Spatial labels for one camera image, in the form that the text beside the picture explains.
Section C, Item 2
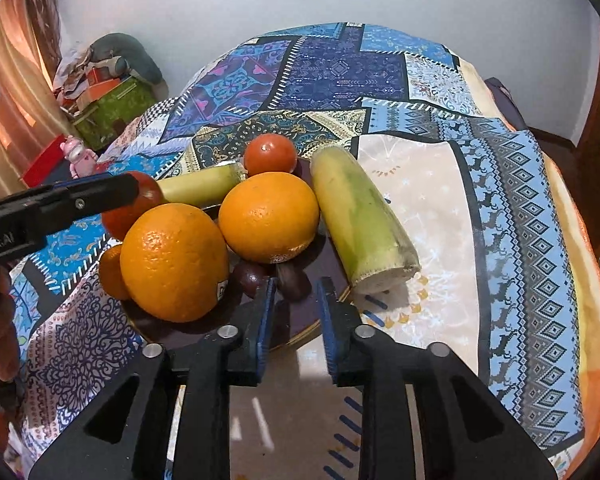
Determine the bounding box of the person's left hand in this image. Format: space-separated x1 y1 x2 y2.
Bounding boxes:
0 267 21 386

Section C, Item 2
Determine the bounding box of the red box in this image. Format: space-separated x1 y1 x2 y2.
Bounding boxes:
20 132 73 186

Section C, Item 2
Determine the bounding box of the cream orange bed sheet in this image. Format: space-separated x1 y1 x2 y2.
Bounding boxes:
455 55 600 466

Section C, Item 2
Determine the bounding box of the purple plate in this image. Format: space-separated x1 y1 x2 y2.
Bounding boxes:
122 155 353 351

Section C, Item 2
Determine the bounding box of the yellow-green banana piece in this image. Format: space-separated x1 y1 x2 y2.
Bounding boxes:
310 144 421 295
156 162 246 207

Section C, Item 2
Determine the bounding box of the black white checkered cloth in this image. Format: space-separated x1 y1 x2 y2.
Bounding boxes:
125 97 181 131

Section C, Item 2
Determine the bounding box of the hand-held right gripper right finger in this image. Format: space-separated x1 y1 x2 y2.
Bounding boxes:
315 277 556 480

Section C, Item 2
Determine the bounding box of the orange striped curtain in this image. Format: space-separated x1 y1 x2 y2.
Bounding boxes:
0 0 66 196

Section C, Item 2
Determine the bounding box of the dark purple plum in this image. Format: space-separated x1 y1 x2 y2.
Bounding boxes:
276 262 312 301
230 260 268 298

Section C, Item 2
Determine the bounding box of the orange box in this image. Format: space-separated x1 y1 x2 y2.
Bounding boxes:
87 67 127 102

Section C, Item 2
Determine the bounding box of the grey bag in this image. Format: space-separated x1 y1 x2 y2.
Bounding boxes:
485 77 526 131

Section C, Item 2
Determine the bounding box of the pile of clothes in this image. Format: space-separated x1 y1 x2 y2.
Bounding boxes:
55 47 101 107

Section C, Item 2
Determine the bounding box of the pink toy figure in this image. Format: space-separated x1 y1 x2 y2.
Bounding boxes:
60 136 98 178

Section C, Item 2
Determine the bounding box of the large orange with sticker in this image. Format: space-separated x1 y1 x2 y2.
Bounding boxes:
120 203 230 323

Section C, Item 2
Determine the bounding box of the red tomato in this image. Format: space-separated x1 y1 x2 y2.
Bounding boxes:
101 171 165 241
243 133 298 177

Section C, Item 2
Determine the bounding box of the patchwork printed blanket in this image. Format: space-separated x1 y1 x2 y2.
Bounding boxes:
10 22 586 480

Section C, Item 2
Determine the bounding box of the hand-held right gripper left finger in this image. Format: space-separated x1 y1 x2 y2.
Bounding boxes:
30 277 278 480

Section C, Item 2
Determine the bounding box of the small tangerine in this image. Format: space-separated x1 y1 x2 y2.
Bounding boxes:
98 244 131 302

